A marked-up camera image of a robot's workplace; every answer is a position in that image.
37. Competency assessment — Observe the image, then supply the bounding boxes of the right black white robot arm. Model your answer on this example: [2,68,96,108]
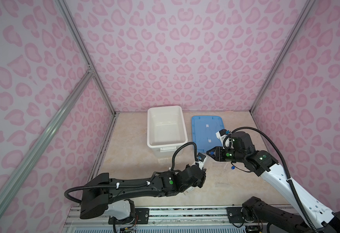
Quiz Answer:
[207,127,340,233]

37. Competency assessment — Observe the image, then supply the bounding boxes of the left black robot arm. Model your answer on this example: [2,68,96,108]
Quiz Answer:
[80,165,206,219]

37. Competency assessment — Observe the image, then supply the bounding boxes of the diagonal aluminium frame bar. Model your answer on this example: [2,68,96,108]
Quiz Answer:
[0,71,94,219]

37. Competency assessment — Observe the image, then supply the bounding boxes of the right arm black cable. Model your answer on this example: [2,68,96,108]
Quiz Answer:
[229,126,319,233]

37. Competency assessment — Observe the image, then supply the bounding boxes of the blue plastic bin lid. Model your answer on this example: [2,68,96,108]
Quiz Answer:
[191,116,224,153]

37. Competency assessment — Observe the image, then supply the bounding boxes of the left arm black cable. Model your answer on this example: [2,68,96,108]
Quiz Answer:
[64,142,198,204]

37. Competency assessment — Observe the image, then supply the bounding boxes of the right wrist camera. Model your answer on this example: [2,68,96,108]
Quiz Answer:
[216,129,232,148]

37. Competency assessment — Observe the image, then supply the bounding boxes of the white plastic storage bin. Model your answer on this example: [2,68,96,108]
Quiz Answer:
[147,105,188,159]

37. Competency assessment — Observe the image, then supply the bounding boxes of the clear test tube rack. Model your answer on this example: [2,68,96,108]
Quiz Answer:
[212,162,237,188]

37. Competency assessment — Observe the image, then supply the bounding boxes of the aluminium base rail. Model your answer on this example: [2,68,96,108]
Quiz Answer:
[62,205,268,233]

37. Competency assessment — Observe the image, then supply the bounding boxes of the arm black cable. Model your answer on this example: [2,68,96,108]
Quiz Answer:
[229,126,319,233]
[64,142,198,204]

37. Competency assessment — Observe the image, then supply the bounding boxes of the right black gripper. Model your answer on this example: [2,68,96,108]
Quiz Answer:
[204,146,245,163]

